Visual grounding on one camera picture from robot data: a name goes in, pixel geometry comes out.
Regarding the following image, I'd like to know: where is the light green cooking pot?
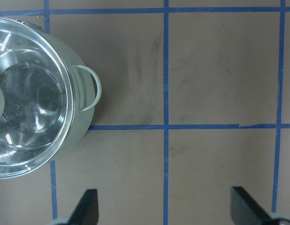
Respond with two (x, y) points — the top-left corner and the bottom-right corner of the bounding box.
(8, 17), (103, 162)

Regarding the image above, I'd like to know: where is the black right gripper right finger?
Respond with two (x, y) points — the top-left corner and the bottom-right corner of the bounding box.
(230, 187), (272, 225)

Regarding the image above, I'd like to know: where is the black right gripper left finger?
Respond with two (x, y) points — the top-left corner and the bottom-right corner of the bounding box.
(68, 189), (99, 225)

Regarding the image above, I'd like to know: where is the round glass pot lid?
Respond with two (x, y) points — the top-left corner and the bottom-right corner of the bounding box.
(0, 17), (75, 180)

